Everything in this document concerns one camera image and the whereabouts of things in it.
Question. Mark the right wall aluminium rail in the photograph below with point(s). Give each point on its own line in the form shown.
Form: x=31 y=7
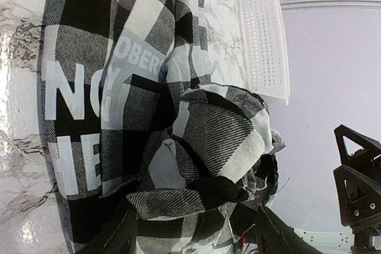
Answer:
x=293 y=5

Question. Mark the white plastic basket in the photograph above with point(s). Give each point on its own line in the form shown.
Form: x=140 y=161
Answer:
x=266 y=54

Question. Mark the black white plaid shirt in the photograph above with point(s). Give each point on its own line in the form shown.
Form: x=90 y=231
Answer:
x=130 y=112

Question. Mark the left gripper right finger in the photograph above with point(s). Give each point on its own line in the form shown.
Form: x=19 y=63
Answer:
x=274 y=236

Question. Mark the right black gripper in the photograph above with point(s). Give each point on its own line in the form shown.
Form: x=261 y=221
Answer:
x=358 y=194

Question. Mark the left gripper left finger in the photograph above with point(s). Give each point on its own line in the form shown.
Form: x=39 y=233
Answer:
x=119 y=236

